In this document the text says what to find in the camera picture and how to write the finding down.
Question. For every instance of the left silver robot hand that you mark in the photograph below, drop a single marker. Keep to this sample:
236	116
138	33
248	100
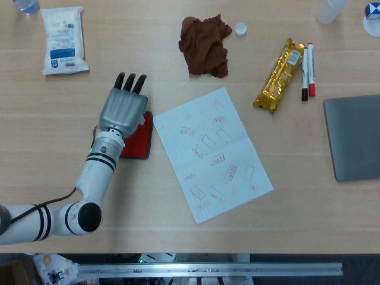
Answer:
124	110

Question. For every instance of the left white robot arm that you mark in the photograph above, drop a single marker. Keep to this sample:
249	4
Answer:
95	175

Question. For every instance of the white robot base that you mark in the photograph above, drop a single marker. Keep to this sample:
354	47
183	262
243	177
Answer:
154	257

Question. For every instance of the red ink pad case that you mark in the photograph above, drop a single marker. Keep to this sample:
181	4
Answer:
139	145

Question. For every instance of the open lined notebook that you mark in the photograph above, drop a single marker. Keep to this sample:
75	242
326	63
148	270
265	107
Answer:
213	166

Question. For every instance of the white blue wipes packet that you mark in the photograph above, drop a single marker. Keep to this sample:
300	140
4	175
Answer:
63	38

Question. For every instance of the brown crumpled cloth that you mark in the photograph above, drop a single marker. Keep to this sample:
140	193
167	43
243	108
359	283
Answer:
205	47

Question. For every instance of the white bottle cap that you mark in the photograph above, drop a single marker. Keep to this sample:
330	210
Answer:
240	29

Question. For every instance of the clear plastic water bottle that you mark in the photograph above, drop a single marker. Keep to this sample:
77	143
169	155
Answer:
28	6

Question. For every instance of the gold foil snack package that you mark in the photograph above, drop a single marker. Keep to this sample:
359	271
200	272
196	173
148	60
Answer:
280	75

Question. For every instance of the white patterned bag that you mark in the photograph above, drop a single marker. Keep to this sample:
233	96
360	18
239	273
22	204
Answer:
55	268

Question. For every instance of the black capped whiteboard marker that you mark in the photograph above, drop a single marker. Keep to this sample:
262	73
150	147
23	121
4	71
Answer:
305	77

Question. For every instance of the red capped whiteboard marker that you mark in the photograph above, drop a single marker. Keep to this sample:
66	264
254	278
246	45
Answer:
310	68

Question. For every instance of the translucent squeeze wash bottle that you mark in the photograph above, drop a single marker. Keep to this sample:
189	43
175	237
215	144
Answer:
328	10

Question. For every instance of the grey closed laptop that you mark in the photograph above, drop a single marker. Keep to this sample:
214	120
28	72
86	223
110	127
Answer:
356	139

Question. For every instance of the white round disc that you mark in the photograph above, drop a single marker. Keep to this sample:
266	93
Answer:
372	28

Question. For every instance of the blue white snake puzzle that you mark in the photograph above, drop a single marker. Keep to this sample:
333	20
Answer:
373	10

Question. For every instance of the aluminium profile rail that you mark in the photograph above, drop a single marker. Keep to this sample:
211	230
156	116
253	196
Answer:
207	269

